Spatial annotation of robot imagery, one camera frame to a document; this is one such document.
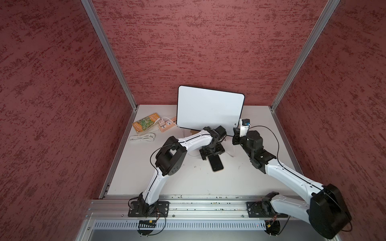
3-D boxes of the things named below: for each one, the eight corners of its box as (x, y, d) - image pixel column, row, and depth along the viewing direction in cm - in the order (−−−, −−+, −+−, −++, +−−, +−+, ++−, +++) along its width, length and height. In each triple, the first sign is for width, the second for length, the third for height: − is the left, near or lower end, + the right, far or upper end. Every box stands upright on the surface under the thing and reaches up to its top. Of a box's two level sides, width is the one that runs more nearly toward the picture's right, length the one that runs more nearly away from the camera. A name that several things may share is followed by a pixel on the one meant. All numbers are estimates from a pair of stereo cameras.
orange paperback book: (139, 138, 104) (137, 135, 100) (133, 125, 111) (131, 121, 108) (165, 126, 111) (164, 123, 107) (157, 114, 118) (156, 110, 115)
